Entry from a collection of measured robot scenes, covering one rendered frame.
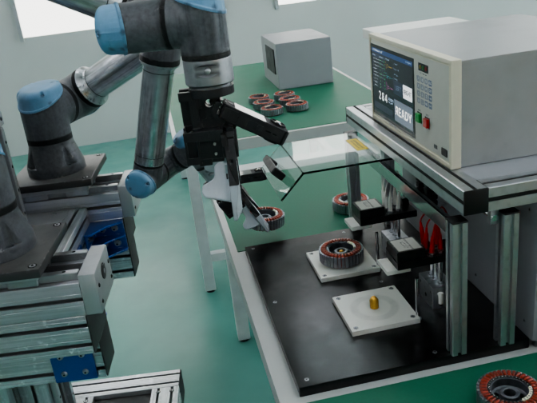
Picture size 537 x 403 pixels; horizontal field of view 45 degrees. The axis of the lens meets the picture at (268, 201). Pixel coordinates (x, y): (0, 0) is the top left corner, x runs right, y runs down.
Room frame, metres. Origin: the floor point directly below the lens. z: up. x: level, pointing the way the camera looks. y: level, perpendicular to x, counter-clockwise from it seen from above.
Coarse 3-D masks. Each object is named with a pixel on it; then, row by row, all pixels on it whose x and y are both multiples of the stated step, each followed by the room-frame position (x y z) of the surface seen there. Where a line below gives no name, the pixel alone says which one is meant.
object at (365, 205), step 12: (360, 204) 1.48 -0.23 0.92; (372, 204) 1.47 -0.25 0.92; (408, 204) 1.50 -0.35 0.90; (360, 216) 1.44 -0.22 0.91; (372, 216) 1.45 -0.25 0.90; (384, 216) 1.45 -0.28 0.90; (396, 216) 1.45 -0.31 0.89; (408, 216) 1.46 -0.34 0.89; (360, 228) 1.44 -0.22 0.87; (396, 228) 1.47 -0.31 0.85
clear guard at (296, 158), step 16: (288, 144) 1.58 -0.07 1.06; (304, 144) 1.57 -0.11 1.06; (320, 144) 1.55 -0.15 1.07; (336, 144) 1.54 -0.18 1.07; (368, 144) 1.51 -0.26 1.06; (288, 160) 1.47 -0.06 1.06; (304, 160) 1.44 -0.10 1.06; (320, 160) 1.43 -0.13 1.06; (336, 160) 1.42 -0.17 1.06; (352, 160) 1.40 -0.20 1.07; (368, 160) 1.39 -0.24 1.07; (384, 160) 1.39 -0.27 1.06; (272, 176) 1.49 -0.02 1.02; (288, 176) 1.41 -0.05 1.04; (288, 192) 1.36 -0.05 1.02
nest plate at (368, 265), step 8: (312, 256) 1.50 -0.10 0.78; (368, 256) 1.47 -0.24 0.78; (312, 264) 1.46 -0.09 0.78; (320, 264) 1.46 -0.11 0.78; (360, 264) 1.43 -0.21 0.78; (368, 264) 1.43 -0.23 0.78; (320, 272) 1.41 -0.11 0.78; (328, 272) 1.41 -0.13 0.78; (336, 272) 1.41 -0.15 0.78; (344, 272) 1.40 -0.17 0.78; (352, 272) 1.40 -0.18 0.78; (360, 272) 1.40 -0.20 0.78; (368, 272) 1.40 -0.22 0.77; (320, 280) 1.39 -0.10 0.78; (328, 280) 1.39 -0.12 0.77
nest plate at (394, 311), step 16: (384, 288) 1.30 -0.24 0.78; (336, 304) 1.26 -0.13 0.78; (352, 304) 1.25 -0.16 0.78; (368, 304) 1.24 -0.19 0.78; (384, 304) 1.24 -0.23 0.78; (400, 304) 1.23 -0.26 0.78; (352, 320) 1.19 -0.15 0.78; (368, 320) 1.18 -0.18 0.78; (384, 320) 1.17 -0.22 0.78; (400, 320) 1.17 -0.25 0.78; (416, 320) 1.16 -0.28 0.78; (352, 336) 1.14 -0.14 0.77
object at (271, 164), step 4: (268, 156) 1.52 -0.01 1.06; (264, 160) 1.51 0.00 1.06; (268, 160) 1.48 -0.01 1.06; (272, 160) 1.51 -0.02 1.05; (268, 164) 1.46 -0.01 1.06; (272, 164) 1.45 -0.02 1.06; (276, 164) 1.51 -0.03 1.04; (268, 168) 1.45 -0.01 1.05; (272, 168) 1.42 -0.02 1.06; (276, 168) 1.42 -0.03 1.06; (272, 172) 1.42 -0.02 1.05; (276, 172) 1.42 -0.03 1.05; (280, 172) 1.42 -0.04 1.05; (276, 176) 1.42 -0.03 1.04; (280, 176) 1.42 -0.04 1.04; (284, 176) 1.42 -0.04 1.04; (280, 180) 1.42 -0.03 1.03
